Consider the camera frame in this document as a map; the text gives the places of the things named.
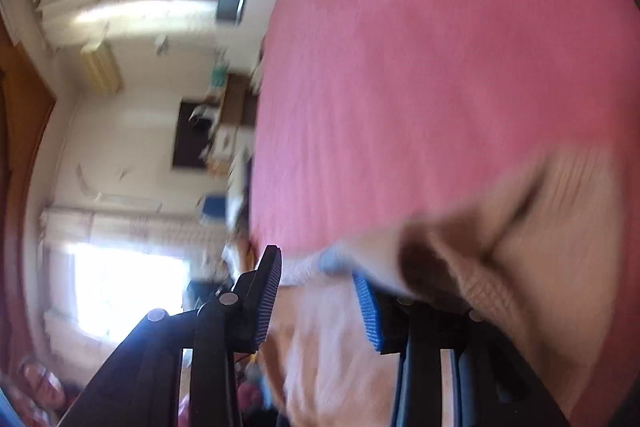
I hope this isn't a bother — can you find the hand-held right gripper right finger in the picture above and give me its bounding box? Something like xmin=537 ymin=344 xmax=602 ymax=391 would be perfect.
xmin=351 ymin=271 xmax=571 ymax=427

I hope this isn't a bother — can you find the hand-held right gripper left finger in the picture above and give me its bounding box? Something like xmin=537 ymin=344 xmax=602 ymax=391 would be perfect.
xmin=60 ymin=244 xmax=283 ymax=427

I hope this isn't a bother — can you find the black wall screen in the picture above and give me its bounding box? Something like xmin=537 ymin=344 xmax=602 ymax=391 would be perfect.
xmin=172 ymin=101 xmax=221 ymax=170

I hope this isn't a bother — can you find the beige wall heater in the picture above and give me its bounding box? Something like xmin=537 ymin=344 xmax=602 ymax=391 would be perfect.
xmin=80 ymin=42 xmax=123 ymax=95

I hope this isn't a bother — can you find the bed with pink blanket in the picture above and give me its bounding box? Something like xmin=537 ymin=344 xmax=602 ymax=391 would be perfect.
xmin=247 ymin=0 xmax=640 ymax=427

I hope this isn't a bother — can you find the wooden door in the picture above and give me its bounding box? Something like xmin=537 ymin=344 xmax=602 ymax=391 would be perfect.
xmin=0 ymin=22 xmax=56 ymax=208

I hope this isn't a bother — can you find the blue folding chair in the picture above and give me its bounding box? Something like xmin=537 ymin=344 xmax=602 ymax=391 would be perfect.
xmin=197 ymin=192 xmax=228 ymax=223

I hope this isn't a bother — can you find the window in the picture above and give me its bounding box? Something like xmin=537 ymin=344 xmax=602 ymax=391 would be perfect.
xmin=65 ymin=244 xmax=188 ymax=340

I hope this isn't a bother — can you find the wooden desk with white drawers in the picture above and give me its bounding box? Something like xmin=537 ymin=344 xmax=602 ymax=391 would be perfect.
xmin=207 ymin=74 xmax=258 ymax=175

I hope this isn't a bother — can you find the pink knitted sweater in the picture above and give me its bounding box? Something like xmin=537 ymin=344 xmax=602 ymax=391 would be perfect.
xmin=260 ymin=147 xmax=636 ymax=427

